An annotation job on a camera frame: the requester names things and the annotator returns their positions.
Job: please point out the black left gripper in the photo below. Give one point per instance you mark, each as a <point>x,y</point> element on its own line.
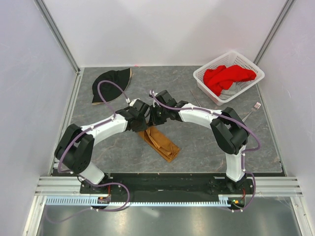
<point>141,128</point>

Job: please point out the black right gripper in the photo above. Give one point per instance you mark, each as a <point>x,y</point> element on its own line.
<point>153,120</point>

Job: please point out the orange cloth napkin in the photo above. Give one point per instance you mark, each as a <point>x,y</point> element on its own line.
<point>160,143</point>

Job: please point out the white plastic basket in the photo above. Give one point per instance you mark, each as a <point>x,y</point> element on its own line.
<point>228,59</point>

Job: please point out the silver fork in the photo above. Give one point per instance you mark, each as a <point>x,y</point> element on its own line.
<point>253,109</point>

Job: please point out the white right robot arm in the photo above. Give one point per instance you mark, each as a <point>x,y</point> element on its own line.
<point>229,131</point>

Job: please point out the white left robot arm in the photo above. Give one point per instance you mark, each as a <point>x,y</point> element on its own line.
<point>77,143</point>

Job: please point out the black bucket hat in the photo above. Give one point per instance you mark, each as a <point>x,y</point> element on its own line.
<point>110,85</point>

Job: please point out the red cloth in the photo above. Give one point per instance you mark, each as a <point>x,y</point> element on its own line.
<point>223,77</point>

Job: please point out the grey cloth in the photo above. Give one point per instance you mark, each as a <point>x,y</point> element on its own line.
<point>228,93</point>

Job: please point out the slotted cable duct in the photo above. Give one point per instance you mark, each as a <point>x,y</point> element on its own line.
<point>98,202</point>

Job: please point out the aluminium front rail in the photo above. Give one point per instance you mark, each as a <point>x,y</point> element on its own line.
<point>265,186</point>

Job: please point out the left aluminium frame post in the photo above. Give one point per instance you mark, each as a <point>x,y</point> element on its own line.
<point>57,34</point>

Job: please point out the aluminium frame post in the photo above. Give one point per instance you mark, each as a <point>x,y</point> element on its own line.
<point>274,29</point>
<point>57,34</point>

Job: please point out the right aluminium frame post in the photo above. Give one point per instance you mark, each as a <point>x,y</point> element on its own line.
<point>274,29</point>

